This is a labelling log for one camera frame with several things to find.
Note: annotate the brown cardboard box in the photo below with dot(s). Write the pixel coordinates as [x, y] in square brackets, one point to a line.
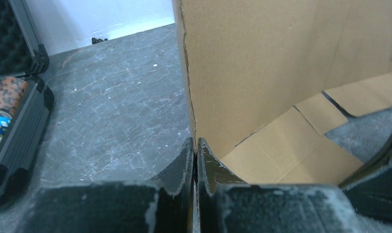
[267, 79]

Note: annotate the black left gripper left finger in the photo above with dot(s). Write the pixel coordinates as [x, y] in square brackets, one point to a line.
[162, 204]

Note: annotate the black poker chip case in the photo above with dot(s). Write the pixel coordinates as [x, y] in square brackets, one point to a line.
[25, 100]

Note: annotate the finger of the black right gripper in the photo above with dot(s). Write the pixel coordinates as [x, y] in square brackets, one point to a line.
[369, 188]

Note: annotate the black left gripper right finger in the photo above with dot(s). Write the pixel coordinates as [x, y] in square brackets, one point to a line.
[227, 204]

